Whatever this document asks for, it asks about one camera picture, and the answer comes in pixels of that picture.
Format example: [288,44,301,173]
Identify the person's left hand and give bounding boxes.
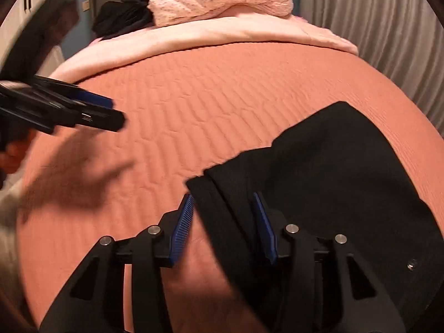
[1,128,37,175]

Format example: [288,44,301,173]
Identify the black clothing pile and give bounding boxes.
[92,0,153,39]

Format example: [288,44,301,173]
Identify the grey pleated curtain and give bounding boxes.
[300,0,443,132]

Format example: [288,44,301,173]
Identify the orange quilted bedspread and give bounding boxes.
[17,42,443,332]

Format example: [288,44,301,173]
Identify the black pants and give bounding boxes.
[187,102,443,332]

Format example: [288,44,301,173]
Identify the light pink blanket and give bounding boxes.
[50,6,358,84]

